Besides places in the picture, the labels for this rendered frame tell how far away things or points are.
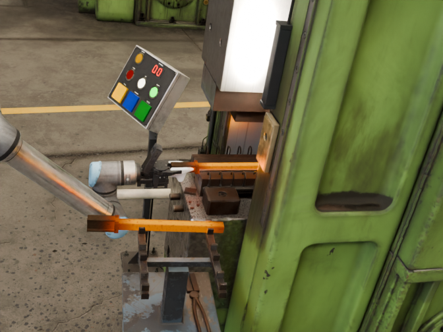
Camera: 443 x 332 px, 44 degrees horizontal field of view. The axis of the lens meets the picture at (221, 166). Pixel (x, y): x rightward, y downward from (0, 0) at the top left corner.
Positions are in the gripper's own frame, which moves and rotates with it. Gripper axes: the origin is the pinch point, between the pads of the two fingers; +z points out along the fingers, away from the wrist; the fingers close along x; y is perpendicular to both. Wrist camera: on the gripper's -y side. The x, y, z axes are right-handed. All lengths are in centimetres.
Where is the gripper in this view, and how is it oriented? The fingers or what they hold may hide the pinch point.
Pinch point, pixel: (190, 166)
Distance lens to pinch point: 207.9
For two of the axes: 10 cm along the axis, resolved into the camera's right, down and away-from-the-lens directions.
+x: 2.2, 5.3, -8.2
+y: -1.0, 8.5, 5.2
